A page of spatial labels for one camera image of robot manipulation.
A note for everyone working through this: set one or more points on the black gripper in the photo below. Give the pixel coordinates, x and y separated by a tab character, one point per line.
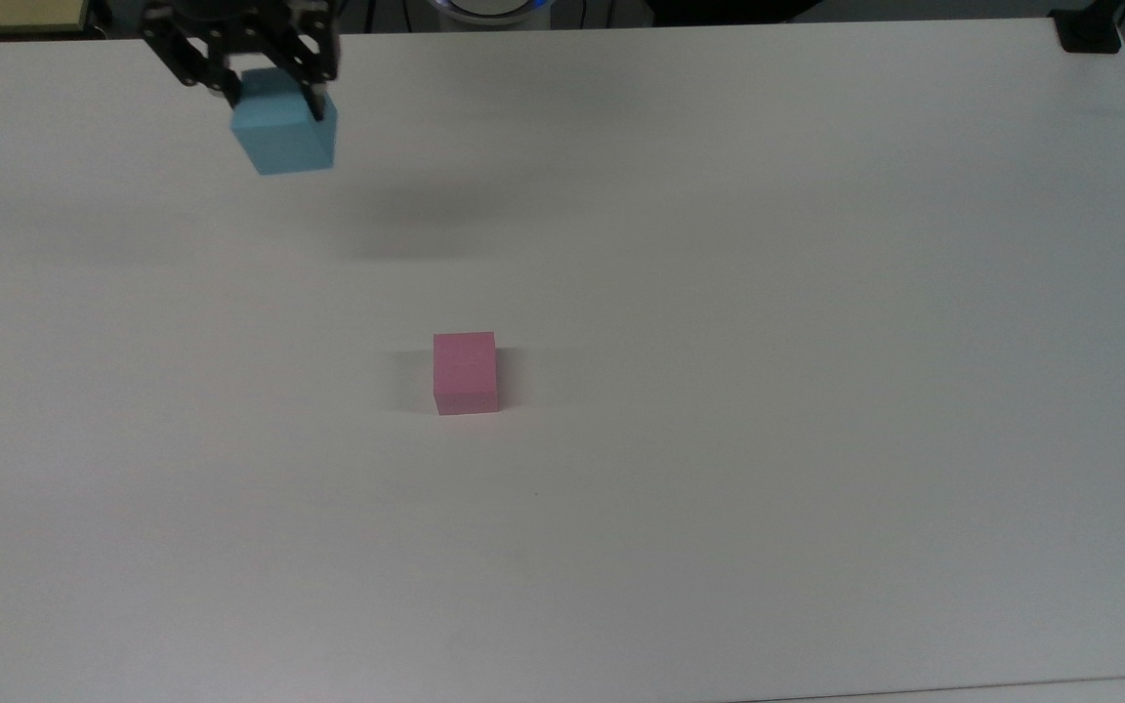
230	12

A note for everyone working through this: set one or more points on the blue cube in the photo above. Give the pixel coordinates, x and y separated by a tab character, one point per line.
284	137

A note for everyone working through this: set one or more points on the pink cube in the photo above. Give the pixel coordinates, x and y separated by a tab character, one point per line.
466	373

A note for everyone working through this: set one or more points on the wooden framed board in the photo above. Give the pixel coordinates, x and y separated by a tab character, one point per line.
11	15

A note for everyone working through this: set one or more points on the black table clamp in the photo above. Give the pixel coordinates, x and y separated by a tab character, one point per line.
1090	34

